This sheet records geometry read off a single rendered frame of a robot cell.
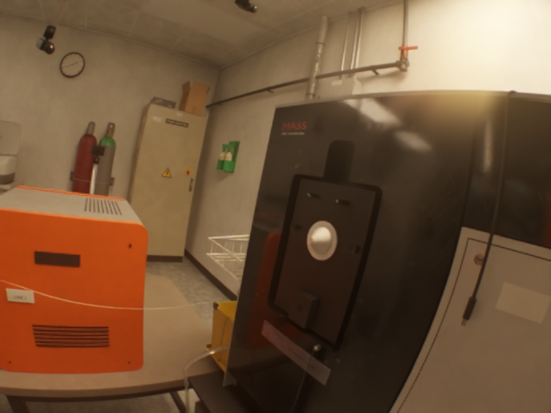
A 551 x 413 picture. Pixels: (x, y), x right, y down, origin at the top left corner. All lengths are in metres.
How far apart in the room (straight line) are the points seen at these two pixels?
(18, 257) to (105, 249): 0.21
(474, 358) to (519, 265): 0.11
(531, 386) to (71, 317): 0.82
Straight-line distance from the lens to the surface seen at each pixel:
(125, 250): 0.65
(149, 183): 3.40
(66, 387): 0.80
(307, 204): 0.47
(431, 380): 0.38
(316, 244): 0.42
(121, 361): 0.81
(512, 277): 0.33
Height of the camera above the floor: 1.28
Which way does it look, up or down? 5 degrees down
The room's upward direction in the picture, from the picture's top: 11 degrees clockwise
